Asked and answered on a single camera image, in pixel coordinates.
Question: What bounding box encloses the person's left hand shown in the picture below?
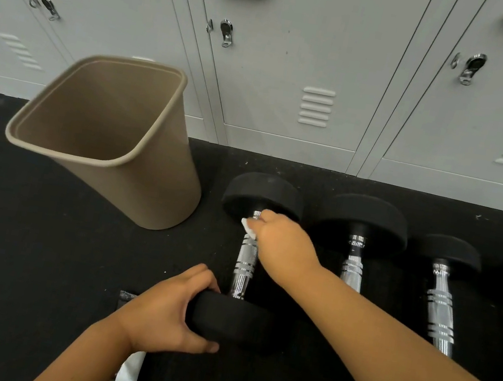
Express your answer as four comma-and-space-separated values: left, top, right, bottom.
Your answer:
102, 250, 233, 367

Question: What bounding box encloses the person's right hand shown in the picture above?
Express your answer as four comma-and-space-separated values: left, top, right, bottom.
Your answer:
236, 207, 330, 296

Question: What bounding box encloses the white wipe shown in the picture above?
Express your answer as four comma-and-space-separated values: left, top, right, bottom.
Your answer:
238, 217, 261, 241

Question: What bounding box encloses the person's left forearm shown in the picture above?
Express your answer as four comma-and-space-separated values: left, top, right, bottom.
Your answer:
30, 307, 140, 381

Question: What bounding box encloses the person's right forearm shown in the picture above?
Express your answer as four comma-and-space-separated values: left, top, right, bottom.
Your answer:
248, 256, 503, 381

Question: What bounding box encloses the black and white wipes packet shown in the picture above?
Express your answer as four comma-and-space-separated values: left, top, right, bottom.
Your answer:
104, 290, 162, 381

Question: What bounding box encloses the tan plastic wastebasket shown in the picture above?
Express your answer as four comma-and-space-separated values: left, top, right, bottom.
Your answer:
0, 40, 222, 237

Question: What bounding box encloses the chrome locker latch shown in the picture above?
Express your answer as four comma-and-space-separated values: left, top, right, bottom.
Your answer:
203, 17, 236, 49
26, 0, 64, 23
447, 49, 488, 89

